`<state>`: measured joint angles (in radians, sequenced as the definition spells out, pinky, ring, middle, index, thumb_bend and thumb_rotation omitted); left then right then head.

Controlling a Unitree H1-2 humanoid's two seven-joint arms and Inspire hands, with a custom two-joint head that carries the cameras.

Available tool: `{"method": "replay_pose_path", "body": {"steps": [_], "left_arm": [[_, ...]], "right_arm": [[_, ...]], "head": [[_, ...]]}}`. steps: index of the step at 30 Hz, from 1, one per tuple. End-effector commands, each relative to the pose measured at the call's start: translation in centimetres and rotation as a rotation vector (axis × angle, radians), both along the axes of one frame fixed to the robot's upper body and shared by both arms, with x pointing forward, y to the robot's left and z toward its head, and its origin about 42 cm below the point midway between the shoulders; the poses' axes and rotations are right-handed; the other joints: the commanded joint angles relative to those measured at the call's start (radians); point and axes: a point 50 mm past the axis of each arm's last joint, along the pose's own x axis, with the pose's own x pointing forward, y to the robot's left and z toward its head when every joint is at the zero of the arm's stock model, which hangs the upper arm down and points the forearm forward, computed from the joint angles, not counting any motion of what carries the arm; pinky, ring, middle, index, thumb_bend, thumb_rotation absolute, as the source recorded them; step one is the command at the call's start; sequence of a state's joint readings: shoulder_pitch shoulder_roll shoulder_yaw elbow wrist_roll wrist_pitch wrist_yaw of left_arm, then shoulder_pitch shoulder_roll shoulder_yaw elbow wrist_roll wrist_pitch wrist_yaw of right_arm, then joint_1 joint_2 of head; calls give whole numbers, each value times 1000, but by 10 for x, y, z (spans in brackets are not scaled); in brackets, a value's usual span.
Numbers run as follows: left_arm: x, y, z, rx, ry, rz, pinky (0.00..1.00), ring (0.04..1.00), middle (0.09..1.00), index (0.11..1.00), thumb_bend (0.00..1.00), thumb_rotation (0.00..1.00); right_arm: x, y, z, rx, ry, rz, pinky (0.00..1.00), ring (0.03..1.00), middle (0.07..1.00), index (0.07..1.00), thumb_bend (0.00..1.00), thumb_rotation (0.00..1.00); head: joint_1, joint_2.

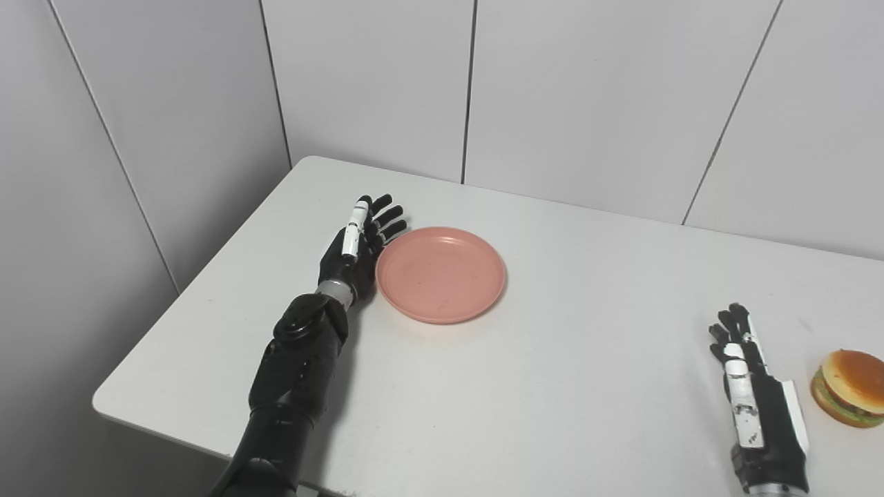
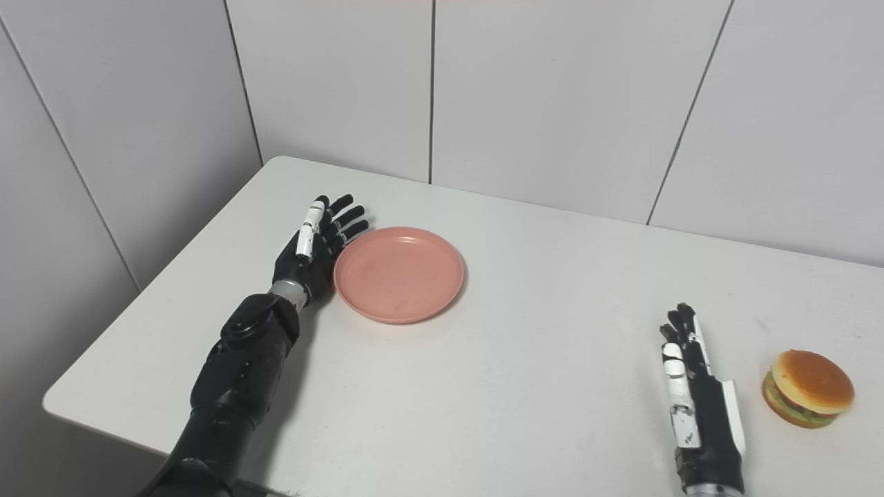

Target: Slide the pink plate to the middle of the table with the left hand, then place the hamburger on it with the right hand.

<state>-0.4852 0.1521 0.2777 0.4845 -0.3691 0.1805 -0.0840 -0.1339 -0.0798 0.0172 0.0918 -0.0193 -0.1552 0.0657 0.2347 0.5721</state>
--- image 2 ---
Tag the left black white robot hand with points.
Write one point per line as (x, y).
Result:
(311, 255)

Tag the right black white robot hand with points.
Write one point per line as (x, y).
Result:
(704, 421)

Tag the pink round plate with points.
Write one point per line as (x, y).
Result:
(399, 274)

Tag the toy hamburger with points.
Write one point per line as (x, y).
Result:
(808, 388)

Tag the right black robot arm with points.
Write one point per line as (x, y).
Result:
(711, 491)

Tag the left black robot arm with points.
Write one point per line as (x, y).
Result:
(235, 386)

